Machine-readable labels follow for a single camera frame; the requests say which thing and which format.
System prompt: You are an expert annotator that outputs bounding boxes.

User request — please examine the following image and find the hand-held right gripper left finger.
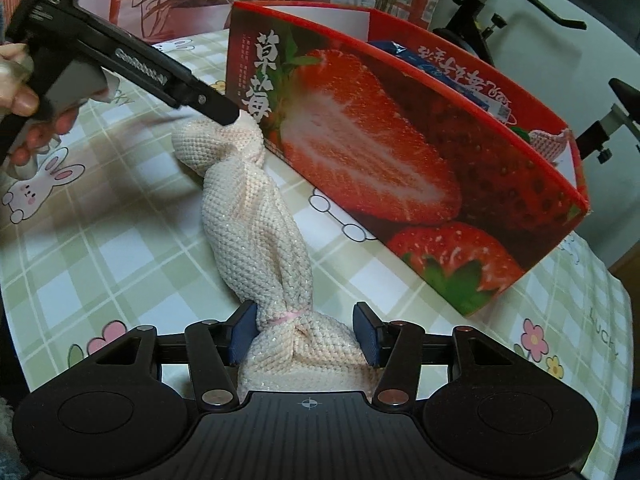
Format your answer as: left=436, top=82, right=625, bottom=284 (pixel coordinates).
left=92, top=301, right=258, bottom=408

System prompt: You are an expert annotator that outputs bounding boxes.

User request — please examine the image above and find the black exercise bike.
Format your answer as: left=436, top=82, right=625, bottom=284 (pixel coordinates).
left=432, top=0, right=640, bottom=163

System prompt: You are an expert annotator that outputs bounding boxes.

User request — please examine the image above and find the cream knit towel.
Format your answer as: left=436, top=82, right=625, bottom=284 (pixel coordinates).
left=171, top=112, right=381, bottom=406

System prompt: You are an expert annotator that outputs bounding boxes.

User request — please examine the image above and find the blue plastic packet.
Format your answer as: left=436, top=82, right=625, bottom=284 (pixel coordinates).
left=372, top=39, right=516, bottom=123

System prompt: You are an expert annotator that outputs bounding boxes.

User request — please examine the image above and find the person's left hand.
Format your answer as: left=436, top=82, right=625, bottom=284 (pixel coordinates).
left=0, top=42, right=113, bottom=168

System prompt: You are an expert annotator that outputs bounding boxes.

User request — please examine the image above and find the pink printed backdrop cloth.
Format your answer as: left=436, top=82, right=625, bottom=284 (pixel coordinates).
left=0, top=0, right=456, bottom=51

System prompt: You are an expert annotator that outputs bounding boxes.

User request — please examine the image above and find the pink knit cloth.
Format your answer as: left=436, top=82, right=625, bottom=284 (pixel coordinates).
left=529, top=129, right=573, bottom=163

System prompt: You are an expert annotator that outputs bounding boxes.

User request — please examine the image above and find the red strawberry print cardboard box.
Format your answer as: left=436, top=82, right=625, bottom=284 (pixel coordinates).
left=225, top=1, right=593, bottom=317

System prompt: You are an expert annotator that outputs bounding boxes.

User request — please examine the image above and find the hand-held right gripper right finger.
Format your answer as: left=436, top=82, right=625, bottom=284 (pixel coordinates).
left=352, top=301, right=523, bottom=407

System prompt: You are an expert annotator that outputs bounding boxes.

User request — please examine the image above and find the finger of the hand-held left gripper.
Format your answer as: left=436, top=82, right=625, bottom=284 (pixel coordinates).
left=174, top=76, right=241, bottom=126

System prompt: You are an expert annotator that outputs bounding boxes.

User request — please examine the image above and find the green checkered printed tablecloth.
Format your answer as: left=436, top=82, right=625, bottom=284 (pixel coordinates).
left=0, top=27, right=640, bottom=411

